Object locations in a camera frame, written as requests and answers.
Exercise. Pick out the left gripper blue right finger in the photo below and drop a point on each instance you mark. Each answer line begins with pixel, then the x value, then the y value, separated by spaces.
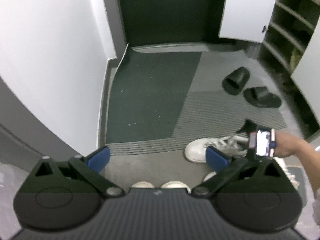
pixel 216 159

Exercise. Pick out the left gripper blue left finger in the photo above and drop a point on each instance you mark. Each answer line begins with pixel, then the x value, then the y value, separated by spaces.
pixel 98 159

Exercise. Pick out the white sneaker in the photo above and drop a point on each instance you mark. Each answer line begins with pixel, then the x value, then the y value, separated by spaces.
pixel 208 176
pixel 232 145
pixel 291 177

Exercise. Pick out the black slide sandal front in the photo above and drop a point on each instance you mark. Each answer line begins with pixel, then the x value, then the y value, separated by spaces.
pixel 261 97

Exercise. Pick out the black slide sandal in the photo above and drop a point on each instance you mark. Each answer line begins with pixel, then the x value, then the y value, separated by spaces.
pixel 261 97
pixel 234 83

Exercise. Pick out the cream clog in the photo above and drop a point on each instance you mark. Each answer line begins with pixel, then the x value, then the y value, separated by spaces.
pixel 174 185
pixel 143 185

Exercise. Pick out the black slide sandal back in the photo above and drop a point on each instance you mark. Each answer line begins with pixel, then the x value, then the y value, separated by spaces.
pixel 234 83

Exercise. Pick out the person's forearm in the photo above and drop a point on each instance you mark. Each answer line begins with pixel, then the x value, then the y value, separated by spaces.
pixel 309 158

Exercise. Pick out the person's hand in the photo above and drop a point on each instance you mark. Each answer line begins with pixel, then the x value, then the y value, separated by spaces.
pixel 289 145

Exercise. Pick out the grey striped floor mat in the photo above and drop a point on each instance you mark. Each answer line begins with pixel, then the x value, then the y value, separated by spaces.
pixel 208 111

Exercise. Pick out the right white cabinet door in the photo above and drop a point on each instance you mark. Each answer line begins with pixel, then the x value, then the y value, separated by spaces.
pixel 307 73

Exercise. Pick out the white cabinet door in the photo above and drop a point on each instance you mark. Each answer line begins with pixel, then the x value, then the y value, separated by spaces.
pixel 307 73
pixel 246 20

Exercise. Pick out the dark green floor mat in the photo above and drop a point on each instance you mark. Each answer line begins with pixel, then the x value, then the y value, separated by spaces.
pixel 148 94

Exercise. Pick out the yellow-green shoe on shelf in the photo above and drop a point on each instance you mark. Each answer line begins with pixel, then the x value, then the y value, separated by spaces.
pixel 295 59

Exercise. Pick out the grey shoe cabinet shelves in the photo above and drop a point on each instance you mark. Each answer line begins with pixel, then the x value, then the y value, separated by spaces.
pixel 291 26

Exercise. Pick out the left white cabinet door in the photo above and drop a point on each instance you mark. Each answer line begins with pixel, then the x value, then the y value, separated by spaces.
pixel 246 20

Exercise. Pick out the dark entrance door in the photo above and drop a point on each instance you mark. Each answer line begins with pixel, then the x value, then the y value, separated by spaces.
pixel 148 22

